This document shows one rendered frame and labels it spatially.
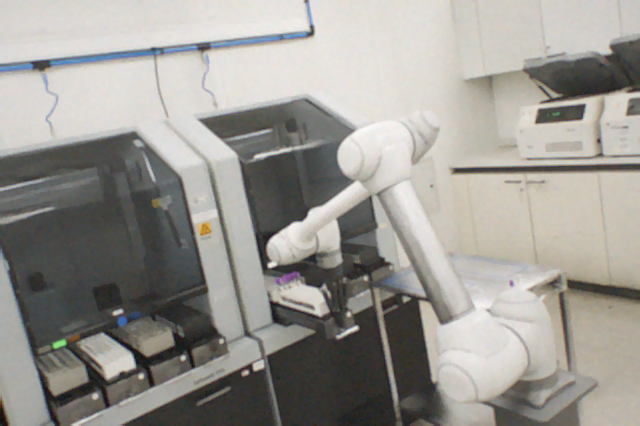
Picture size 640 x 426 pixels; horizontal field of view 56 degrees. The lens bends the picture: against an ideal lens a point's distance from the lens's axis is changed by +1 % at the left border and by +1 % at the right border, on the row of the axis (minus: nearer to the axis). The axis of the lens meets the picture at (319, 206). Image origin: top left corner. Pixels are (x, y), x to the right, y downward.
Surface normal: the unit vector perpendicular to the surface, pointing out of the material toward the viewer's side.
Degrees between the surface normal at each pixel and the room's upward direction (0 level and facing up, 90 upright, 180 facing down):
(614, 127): 90
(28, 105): 90
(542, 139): 90
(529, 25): 90
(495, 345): 64
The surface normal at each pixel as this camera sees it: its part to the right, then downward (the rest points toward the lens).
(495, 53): -0.79, 0.25
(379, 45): 0.58, 0.04
